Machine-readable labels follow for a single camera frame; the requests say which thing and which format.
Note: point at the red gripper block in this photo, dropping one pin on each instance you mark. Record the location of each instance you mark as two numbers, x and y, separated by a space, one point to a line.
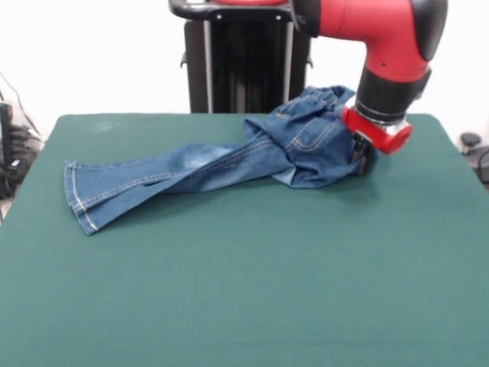
382 134

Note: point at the blue denim jeans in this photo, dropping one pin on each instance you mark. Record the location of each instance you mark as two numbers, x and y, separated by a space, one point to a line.
229 164

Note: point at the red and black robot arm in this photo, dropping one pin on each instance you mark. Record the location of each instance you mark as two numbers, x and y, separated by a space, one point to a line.
382 49

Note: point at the black chair base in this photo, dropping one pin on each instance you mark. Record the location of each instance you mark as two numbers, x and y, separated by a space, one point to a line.
475 151

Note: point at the dark green table cloth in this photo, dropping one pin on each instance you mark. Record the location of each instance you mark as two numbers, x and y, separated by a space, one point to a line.
229 286

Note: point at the black electronics box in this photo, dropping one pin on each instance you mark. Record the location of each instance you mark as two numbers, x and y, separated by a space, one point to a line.
5 130

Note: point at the black robot pedestal stand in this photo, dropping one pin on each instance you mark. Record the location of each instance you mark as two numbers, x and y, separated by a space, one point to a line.
248 57

